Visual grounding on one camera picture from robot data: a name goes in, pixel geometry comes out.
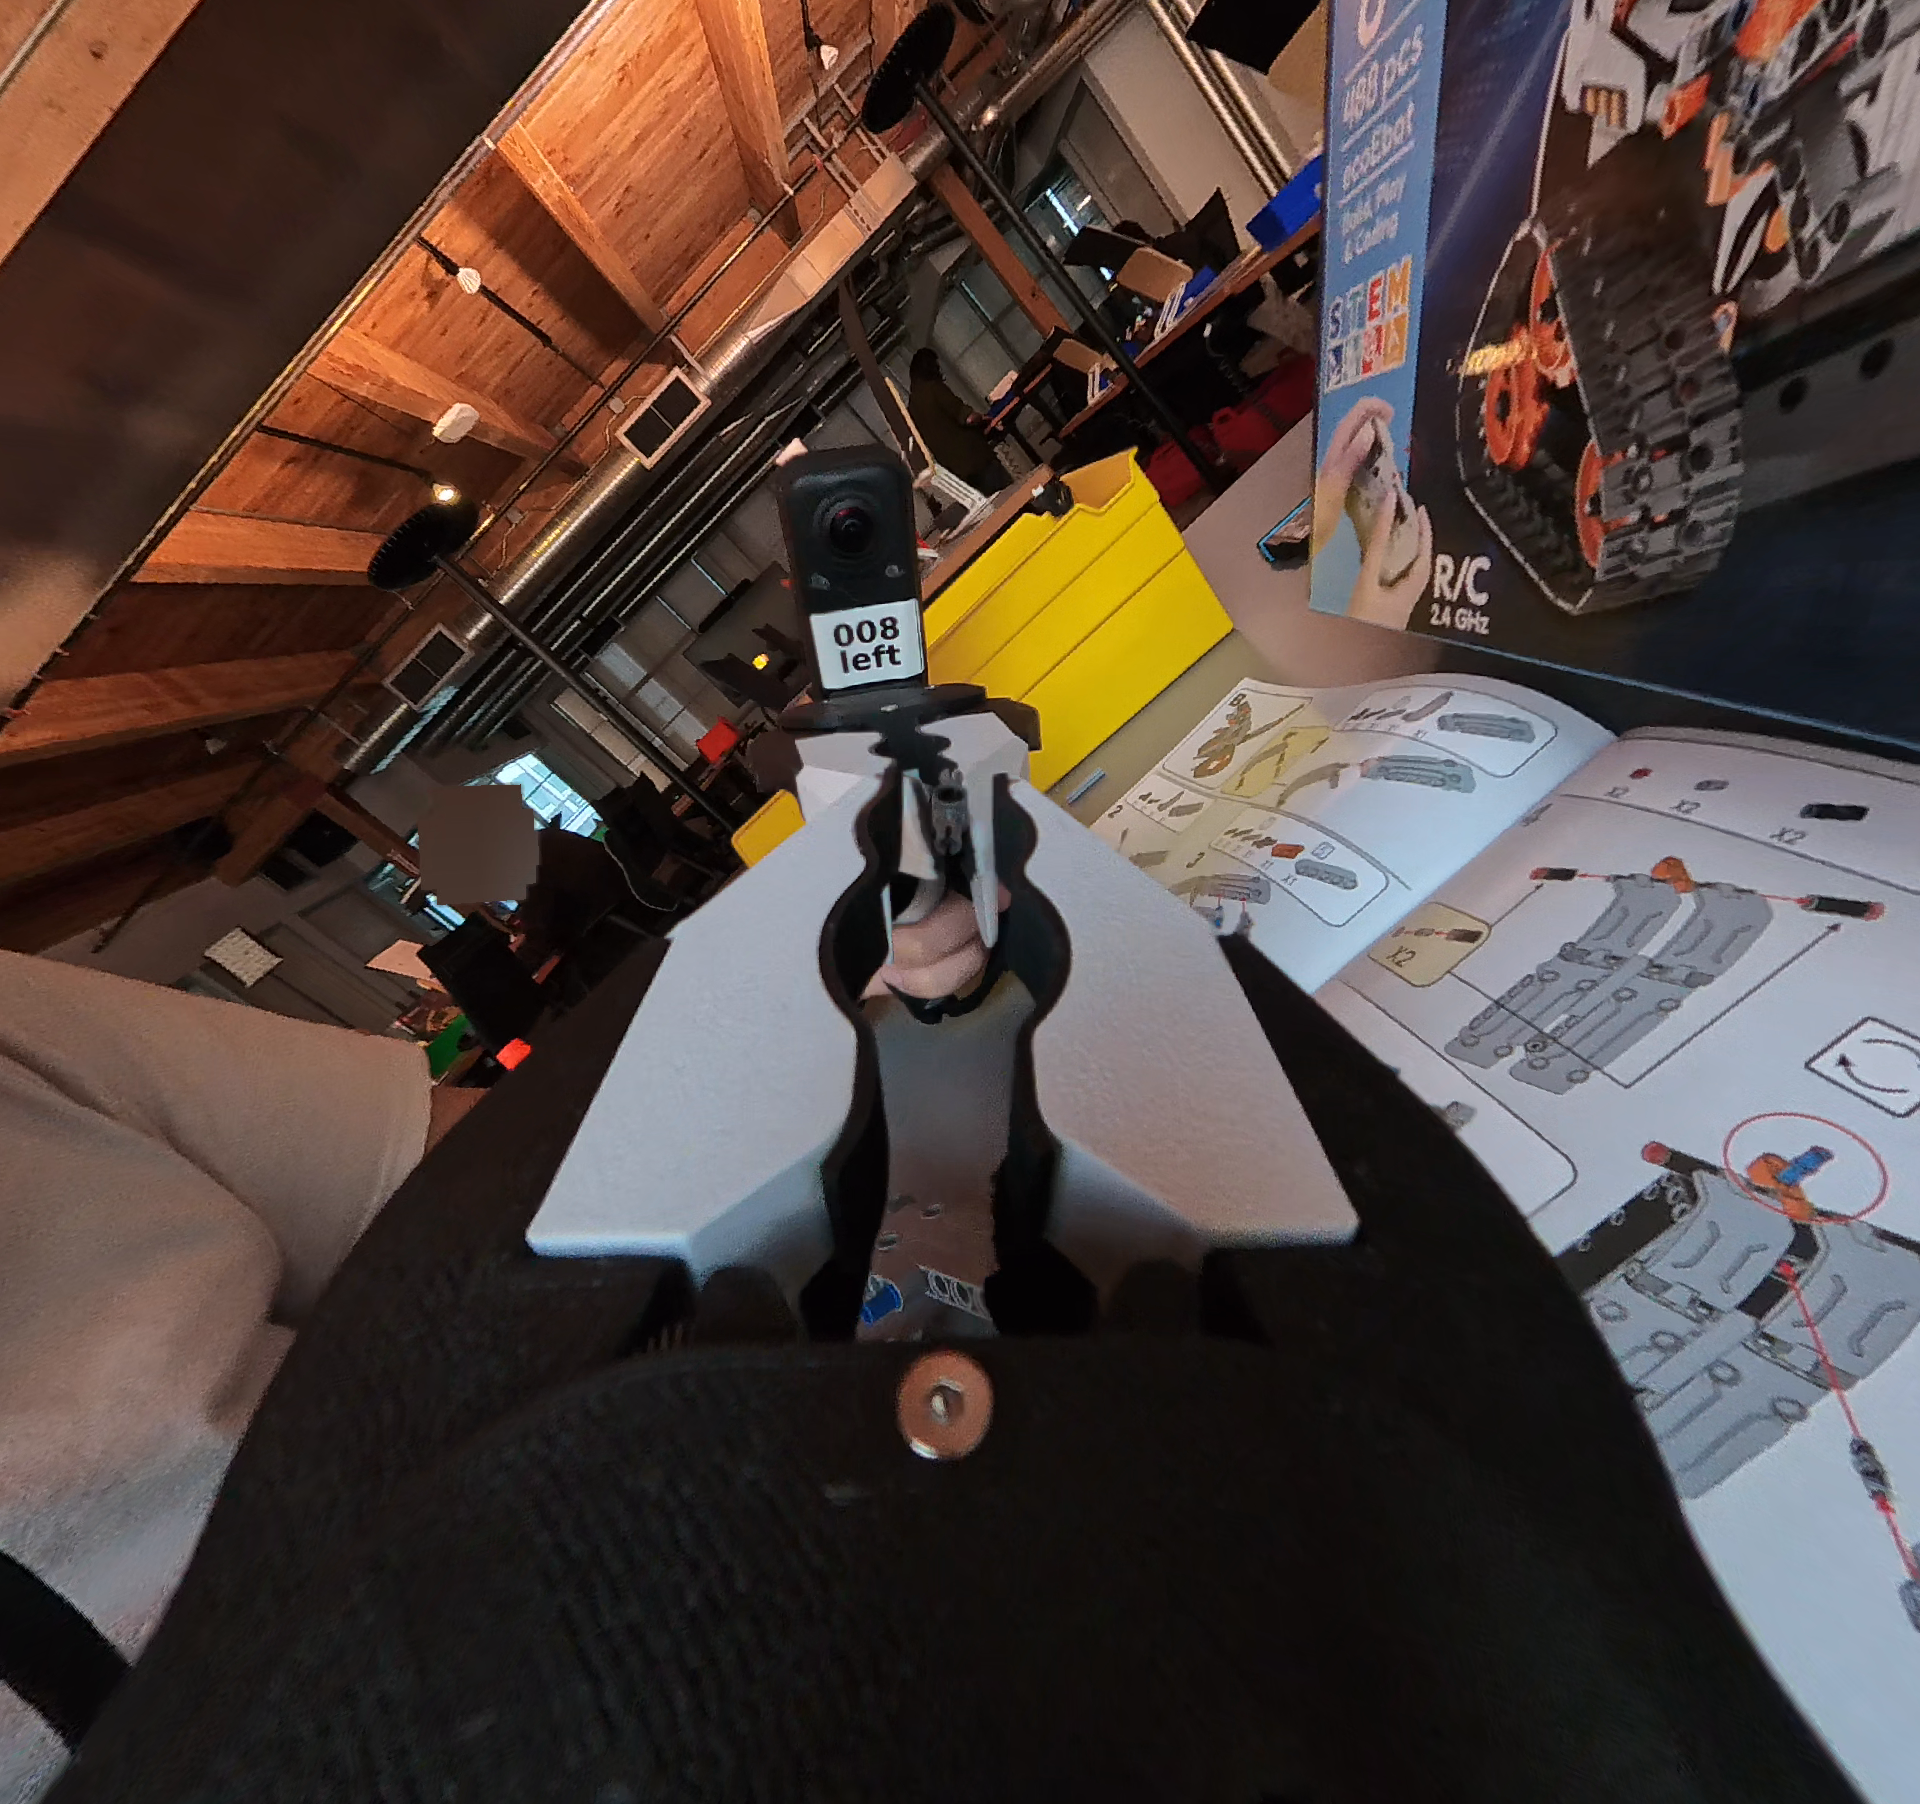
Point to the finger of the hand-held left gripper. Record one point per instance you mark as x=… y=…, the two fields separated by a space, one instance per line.
x=831 y=781
x=981 y=749

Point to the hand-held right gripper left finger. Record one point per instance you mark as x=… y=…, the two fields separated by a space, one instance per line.
x=690 y=1085

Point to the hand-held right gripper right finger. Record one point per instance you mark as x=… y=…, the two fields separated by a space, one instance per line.
x=1185 y=1085

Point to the small grey toy connector piece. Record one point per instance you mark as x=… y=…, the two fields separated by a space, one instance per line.
x=949 y=808

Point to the person's left hand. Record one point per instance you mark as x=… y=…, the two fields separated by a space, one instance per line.
x=937 y=960

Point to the yellow storage bin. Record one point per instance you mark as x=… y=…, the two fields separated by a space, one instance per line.
x=1079 y=605
x=767 y=831

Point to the small red box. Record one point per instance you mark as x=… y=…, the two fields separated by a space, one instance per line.
x=718 y=743

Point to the white vent grille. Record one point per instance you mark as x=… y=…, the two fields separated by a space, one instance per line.
x=660 y=420

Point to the blue cased smartphone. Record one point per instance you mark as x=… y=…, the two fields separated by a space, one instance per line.
x=1286 y=539

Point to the red bag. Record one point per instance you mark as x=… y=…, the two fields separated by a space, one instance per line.
x=1238 y=415

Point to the wooden workbench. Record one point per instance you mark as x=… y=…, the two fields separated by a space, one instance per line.
x=1200 y=313

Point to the open instruction booklet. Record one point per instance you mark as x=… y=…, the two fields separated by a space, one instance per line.
x=1648 y=1085

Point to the person's beige shirt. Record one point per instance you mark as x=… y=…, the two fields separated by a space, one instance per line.
x=165 y=1237

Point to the blue storage crate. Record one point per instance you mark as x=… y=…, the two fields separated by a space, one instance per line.
x=1289 y=211

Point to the blue robot toy kit box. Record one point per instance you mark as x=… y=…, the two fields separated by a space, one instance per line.
x=1648 y=336

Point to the silver ventilation duct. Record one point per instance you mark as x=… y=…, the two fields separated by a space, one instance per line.
x=748 y=350

